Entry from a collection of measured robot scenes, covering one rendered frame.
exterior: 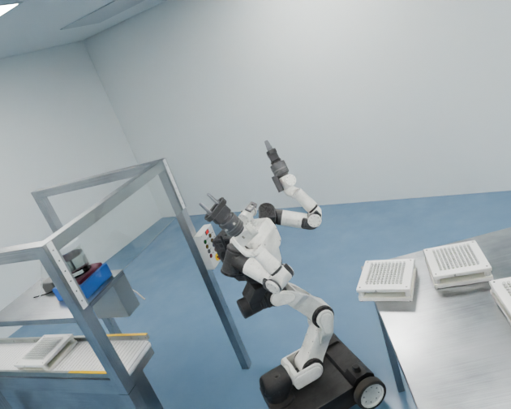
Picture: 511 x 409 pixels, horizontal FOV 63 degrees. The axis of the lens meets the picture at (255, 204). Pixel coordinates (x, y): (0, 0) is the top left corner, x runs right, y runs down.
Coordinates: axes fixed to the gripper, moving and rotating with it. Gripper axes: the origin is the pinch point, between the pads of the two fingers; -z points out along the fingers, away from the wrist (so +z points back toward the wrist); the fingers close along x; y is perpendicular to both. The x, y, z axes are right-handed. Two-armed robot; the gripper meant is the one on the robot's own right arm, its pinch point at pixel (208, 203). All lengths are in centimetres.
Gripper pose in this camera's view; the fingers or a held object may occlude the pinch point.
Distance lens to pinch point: 180.6
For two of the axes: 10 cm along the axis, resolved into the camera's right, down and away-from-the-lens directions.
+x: 5.8, -7.6, 3.0
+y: 4.9, 0.3, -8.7
